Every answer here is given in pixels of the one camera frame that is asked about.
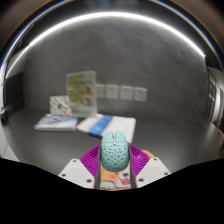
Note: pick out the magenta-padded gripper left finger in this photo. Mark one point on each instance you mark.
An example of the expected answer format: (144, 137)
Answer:
(75, 170)

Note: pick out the grey flat booklet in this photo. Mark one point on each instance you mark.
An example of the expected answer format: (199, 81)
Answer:
(55, 122)

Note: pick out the green standing picture card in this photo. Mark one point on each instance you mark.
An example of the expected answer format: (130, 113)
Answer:
(81, 95)

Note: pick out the white book with blue stripe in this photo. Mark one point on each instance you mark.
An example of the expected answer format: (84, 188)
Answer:
(121, 126)

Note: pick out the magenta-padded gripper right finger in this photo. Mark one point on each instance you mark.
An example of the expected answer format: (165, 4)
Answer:
(151, 170)

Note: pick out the window with dark frame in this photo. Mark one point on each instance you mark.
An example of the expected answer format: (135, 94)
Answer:
(215, 100)

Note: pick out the row of white wall sockets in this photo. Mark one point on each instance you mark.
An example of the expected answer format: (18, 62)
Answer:
(120, 92)

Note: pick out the black monitor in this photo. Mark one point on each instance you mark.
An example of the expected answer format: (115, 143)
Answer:
(15, 91)

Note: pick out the orange fox-shaped mouse pad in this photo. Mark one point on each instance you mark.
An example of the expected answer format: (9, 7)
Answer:
(113, 180)

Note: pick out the small white colourful card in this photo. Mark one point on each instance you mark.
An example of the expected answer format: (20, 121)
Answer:
(60, 106)

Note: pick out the long white ceiling light strip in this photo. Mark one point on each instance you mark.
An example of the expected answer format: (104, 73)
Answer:
(110, 14)

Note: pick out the mint green perforated computer mouse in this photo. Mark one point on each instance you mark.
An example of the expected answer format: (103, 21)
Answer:
(114, 153)

